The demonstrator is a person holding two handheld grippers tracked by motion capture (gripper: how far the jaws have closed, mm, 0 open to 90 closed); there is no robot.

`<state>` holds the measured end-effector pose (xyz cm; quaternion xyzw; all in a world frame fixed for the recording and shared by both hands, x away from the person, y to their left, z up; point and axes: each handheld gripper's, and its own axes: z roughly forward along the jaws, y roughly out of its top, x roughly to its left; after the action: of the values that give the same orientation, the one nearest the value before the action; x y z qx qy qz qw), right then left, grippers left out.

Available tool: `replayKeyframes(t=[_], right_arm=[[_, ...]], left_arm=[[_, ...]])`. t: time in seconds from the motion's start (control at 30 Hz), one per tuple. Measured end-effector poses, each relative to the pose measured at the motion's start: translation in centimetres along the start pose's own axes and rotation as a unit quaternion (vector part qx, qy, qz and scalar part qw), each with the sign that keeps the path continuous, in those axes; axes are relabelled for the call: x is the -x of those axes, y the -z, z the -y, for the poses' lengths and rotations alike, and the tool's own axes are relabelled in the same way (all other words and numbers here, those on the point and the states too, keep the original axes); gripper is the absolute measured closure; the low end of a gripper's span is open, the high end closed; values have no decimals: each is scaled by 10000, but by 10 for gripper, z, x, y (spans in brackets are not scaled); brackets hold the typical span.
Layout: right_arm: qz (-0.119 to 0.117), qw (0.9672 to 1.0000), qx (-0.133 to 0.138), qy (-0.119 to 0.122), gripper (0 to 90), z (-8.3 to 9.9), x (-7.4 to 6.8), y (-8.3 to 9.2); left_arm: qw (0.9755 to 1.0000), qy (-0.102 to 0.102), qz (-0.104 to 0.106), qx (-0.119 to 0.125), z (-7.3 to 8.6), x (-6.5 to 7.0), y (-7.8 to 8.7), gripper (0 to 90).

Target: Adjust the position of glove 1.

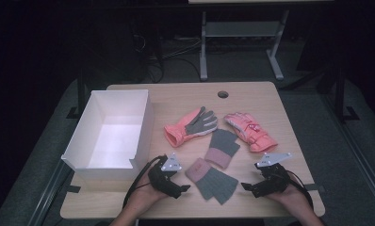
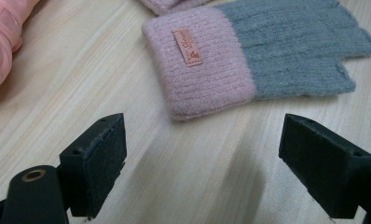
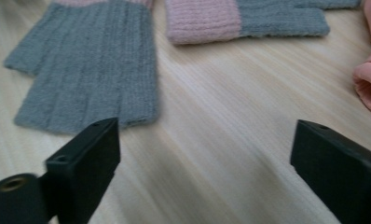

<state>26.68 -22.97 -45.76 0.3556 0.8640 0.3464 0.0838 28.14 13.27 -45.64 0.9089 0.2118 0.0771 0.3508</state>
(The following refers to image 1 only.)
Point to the black tape strip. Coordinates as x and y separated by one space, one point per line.
314 188
73 189

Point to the aluminium floor rail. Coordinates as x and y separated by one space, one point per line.
355 150
49 194

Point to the person's left hand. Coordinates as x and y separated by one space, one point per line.
143 197

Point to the white box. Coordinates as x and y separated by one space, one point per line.
113 141

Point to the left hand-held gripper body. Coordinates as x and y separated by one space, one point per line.
159 179

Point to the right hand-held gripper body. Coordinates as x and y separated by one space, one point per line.
273 179

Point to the person's right hand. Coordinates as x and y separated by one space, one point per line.
290 197

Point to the grey metal frame table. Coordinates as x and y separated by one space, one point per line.
239 29

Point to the pink padded ski glove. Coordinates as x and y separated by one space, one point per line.
254 135

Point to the pink glove with grey palm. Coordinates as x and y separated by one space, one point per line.
176 132

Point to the black stand post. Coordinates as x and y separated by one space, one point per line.
81 94
339 97

